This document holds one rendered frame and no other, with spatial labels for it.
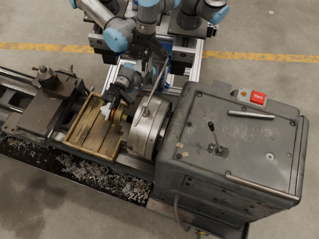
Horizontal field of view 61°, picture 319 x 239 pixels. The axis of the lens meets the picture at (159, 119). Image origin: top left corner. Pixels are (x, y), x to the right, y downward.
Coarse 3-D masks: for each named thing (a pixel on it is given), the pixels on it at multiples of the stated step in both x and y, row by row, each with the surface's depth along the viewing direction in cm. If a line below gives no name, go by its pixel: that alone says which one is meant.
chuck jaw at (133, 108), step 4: (136, 96) 130; (140, 96) 131; (148, 96) 130; (136, 100) 130; (140, 100) 130; (132, 104) 132; (136, 104) 131; (128, 108) 134; (132, 108) 132; (136, 108) 132; (124, 112) 134; (128, 112) 134; (132, 112) 133
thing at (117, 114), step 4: (116, 108) 138; (112, 112) 135; (116, 112) 134; (120, 112) 134; (112, 116) 135; (116, 116) 134; (120, 116) 133; (124, 116) 134; (128, 116) 139; (112, 120) 136; (116, 120) 134; (120, 120) 134; (124, 120) 134; (128, 120) 140; (116, 124) 138
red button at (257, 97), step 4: (252, 92) 125; (256, 92) 125; (260, 92) 125; (252, 96) 124; (256, 96) 124; (260, 96) 124; (264, 96) 124; (252, 100) 123; (256, 100) 123; (260, 100) 123; (260, 104) 123
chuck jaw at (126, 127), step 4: (120, 124) 133; (124, 124) 133; (128, 124) 133; (120, 128) 134; (124, 128) 131; (128, 128) 132; (124, 132) 130; (128, 132) 130; (124, 136) 129; (124, 140) 127; (124, 144) 130; (128, 148) 129; (132, 148) 127
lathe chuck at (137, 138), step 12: (144, 96) 127; (156, 96) 130; (156, 108) 123; (132, 120) 121; (144, 120) 120; (132, 132) 121; (144, 132) 120; (132, 144) 124; (144, 144) 122; (144, 156) 129
